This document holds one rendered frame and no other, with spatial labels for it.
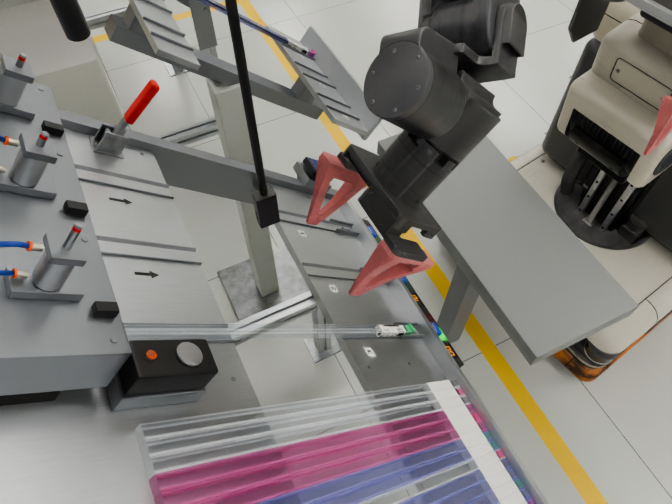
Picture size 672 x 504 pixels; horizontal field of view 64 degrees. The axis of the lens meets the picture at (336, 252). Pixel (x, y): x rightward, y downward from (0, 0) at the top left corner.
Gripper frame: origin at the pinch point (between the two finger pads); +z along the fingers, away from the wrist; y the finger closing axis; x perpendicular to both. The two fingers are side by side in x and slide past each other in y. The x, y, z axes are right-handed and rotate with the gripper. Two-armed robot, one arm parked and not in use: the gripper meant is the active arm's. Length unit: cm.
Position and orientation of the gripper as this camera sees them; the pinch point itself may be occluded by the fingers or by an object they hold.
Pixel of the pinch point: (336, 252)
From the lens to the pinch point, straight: 53.8
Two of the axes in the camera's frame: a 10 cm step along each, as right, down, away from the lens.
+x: 6.6, 1.3, 7.4
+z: -6.1, 6.7, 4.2
